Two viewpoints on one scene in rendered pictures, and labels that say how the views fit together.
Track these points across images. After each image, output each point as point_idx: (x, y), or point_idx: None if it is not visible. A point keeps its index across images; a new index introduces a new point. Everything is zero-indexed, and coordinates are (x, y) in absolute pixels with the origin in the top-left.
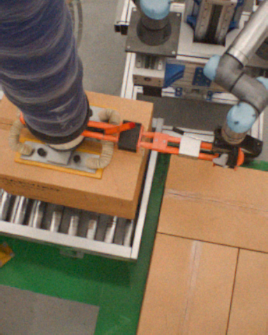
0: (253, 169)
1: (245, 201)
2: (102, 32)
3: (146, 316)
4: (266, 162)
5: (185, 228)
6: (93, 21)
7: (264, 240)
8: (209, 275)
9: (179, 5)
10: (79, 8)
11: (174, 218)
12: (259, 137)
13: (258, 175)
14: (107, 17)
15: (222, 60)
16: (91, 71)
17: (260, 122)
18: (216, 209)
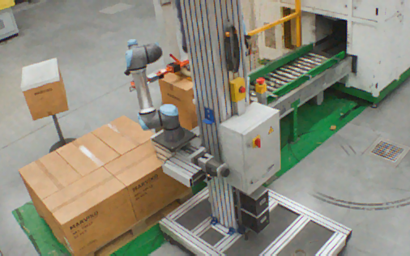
0: (144, 175)
1: (135, 165)
2: (316, 210)
3: (132, 122)
4: (157, 248)
5: (147, 143)
6: (328, 209)
7: (113, 164)
8: (123, 142)
9: (295, 232)
10: (343, 206)
11: None
12: (167, 226)
13: (139, 175)
14: (326, 217)
15: (153, 43)
16: (289, 195)
17: (174, 232)
18: (143, 155)
